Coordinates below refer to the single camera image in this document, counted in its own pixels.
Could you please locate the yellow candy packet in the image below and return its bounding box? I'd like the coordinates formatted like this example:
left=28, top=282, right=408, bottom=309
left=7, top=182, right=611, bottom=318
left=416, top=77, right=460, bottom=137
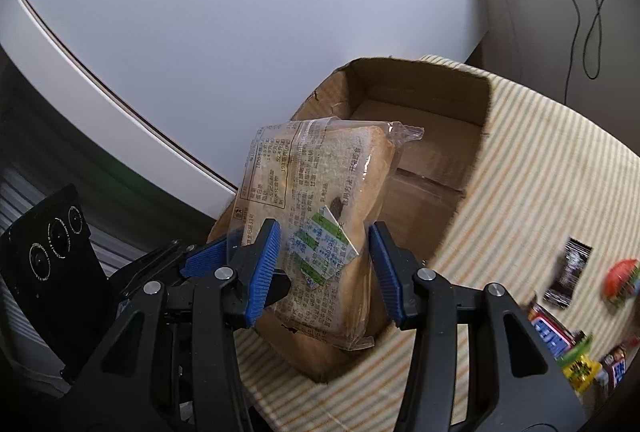
left=563, top=355, right=602, bottom=394

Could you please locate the Snickers chocolate bar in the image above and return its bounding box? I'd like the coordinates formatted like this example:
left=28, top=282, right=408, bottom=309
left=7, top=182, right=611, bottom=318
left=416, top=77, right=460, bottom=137
left=527, top=302, right=576, bottom=360

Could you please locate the red jelly cup snack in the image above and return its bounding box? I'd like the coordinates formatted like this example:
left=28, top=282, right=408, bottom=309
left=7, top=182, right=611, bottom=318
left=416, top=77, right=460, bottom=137
left=603, top=259, right=639, bottom=307

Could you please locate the small brown chocolate bar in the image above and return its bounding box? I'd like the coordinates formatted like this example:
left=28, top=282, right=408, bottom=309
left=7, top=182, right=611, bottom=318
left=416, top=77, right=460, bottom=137
left=600, top=343, right=627, bottom=390

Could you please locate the brown cardboard box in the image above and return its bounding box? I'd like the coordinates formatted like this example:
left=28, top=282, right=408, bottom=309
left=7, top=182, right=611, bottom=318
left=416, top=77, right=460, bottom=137
left=207, top=54, right=497, bottom=386

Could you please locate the black candy wrapper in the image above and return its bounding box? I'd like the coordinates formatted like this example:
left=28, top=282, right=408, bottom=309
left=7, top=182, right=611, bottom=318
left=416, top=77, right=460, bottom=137
left=544, top=238, right=592, bottom=309

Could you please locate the dark green candy packet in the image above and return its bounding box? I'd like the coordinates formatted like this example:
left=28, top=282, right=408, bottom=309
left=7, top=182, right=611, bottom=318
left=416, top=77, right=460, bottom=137
left=556, top=334, right=593, bottom=369

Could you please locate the striped yellow tablecloth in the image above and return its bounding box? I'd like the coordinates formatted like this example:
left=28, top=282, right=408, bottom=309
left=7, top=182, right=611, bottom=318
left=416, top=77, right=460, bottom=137
left=421, top=57, right=639, bottom=355

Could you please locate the packaged sliced bread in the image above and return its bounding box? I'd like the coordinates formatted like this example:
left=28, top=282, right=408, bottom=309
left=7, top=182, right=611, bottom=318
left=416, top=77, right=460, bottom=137
left=229, top=118, right=424, bottom=351

